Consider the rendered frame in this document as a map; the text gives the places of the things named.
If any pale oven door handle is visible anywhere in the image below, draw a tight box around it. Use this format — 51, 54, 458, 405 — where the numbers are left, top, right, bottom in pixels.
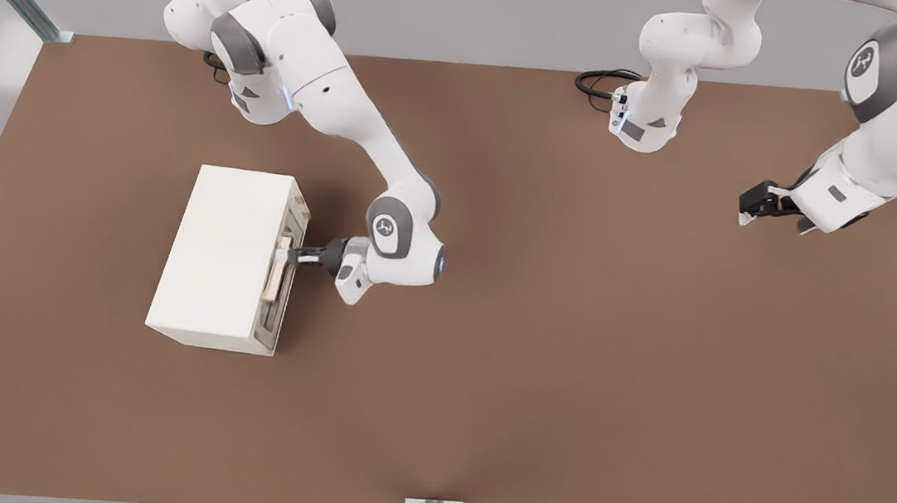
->
259, 235, 294, 305

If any white oven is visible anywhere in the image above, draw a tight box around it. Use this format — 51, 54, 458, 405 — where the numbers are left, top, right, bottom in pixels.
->
143, 161, 315, 360

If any black cable loop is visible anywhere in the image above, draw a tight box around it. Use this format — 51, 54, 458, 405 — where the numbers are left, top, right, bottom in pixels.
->
573, 65, 645, 116
201, 51, 235, 86

